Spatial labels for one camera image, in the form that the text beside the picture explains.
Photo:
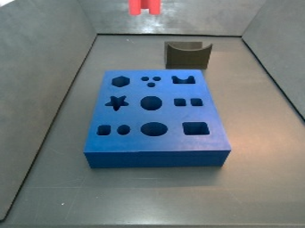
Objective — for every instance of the dark grey curved holder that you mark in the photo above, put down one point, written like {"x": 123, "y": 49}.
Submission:
{"x": 186, "y": 55}

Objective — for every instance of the blue shape sorting block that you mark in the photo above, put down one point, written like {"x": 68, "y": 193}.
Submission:
{"x": 155, "y": 120}

